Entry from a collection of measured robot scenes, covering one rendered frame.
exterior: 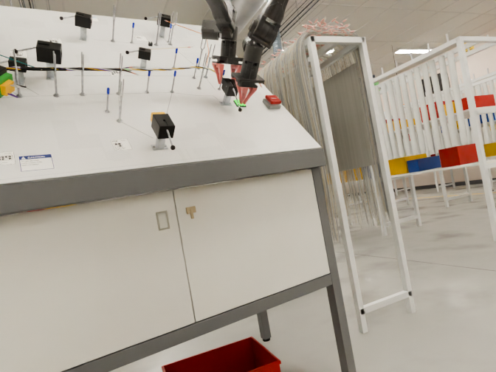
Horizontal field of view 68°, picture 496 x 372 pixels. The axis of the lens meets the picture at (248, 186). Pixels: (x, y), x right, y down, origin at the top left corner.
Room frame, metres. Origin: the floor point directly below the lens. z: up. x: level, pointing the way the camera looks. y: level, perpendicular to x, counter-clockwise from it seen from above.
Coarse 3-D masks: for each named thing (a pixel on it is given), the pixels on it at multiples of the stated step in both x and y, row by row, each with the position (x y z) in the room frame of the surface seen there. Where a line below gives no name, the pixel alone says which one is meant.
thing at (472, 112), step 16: (464, 48) 3.04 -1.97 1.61; (480, 48) 3.42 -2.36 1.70; (464, 64) 3.03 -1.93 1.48; (464, 80) 3.06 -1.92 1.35; (464, 112) 3.13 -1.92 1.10; (480, 112) 3.06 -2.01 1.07; (480, 144) 3.03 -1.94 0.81; (480, 160) 3.05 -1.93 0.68; (400, 176) 4.33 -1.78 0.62; (416, 208) 4.40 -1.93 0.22; (352, 224) 5.55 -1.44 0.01; (384, 224) 4.18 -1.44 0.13
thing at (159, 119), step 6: (156, 114) 1.05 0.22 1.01; (162, 114) 1.05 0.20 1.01; (168, 114) 1.06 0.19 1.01; (156, 120) 1.03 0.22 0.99; (162, 120) 1.03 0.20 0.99; (168, 120) 1.04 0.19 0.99; (156, 126) 1.03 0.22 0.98; (162, 126) 1.01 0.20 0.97; (168, 126) 1.02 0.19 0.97; (174, 126) 1.03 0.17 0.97; (156, 132) 1.04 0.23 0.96; (162, 132) 1.03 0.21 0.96; (168, 132) 1.02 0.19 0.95; (156, 138) 1.08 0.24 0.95; (162, 138) 1.04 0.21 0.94; (156, 144) 1.09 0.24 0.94; (162, 144) 1.09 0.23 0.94
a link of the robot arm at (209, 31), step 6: (204, 24) 1.29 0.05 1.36; (210, 24) 1.28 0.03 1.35; (204, 30) 1.29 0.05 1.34; (210, 30) 1.29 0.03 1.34; (216, 30) 1.28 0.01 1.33; (222, 30) 1.23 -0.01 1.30; (228, 30) 1.23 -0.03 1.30; (204, 36) 1.31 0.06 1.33; (210, 36) 1.31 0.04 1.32; (216, 36) 1.31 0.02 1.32; (222, 36) 1.28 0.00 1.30; (228, 36) 1.26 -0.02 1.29
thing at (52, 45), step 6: (42, 42) 1.13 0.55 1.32; (48, 42) 1.14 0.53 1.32; (54, 42) 1.15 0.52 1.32; (30, 48) 1.12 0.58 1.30; (36, 48) 1.10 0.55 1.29; (42, 48) 1.11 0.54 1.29; (48, 48) 1.11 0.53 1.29; (54, 48) 1.12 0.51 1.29; (60, 48) 1.13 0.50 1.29; (36, 54) 1.12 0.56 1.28; (42, 54) 1.12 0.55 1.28; (48, 54) 1.12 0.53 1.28; (60, 54) 1.13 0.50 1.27; (42, 60) 1.13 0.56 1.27; (48, 60) 1.14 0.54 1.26; (60, 60) 1.15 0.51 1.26; (48, 66) 1.16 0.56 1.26; (48, 72) 1.18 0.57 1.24; (48, 78) 1.18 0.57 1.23; (54, 78) 1.19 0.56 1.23
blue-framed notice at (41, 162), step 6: (18, 156) 0.92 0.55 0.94; (24, 156) 0.92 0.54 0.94; (30, 156) 0.93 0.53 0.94; (36, 156) 0.93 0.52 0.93; (42, 156) 0.94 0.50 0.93; (48, 156) 0.95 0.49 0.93; (24, 162) 0.91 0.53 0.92; (30, 162) 0.91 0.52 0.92; (36, 162) 0.92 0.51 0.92; (42, 162) 0.93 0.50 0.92; (48, 162) 0.93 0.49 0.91; (24, 168) 0.90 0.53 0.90; (30, 168) 0.90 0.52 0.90; (36, 168) 0.91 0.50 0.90; (42, 168) 0.91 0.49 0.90; (48, 168) 0.92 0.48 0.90; (54, 168) 0.92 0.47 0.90
